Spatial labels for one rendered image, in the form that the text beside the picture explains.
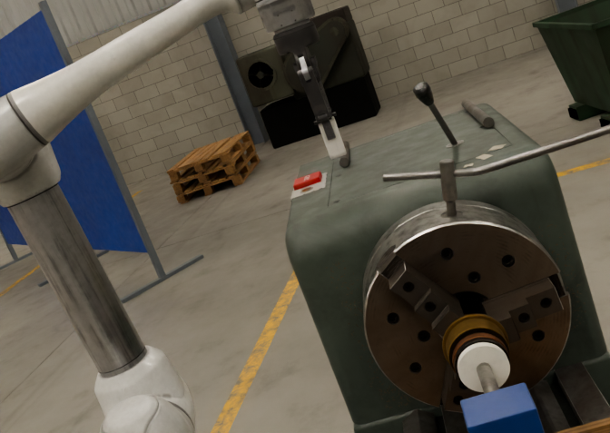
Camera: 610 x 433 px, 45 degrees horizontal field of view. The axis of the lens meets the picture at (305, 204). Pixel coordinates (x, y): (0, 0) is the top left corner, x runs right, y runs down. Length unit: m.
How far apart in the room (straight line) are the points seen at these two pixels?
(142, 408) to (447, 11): 10.14
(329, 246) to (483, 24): 10.01
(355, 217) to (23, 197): 0.59
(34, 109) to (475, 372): 0.77
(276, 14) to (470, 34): 10.00
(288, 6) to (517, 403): 0.72
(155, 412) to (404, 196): 0.57
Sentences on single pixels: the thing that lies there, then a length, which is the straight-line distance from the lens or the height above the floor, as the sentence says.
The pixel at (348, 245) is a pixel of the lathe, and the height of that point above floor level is 1.20.
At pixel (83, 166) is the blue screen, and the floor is 1.06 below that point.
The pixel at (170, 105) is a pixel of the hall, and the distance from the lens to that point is 12.18.
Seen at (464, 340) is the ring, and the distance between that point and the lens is 1.05.
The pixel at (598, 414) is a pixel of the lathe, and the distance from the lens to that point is 1.29.
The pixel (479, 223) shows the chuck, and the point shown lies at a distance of 1.13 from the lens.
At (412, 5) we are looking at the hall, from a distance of 11.19.
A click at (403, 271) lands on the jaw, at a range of 1.10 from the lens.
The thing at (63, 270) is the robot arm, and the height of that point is 1.31.
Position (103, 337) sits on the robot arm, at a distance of 1.48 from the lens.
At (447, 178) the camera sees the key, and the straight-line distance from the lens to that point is 1.14.
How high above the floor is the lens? 1.59
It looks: 13 degrees down
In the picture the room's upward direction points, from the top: 21 degrees counter-clockwise
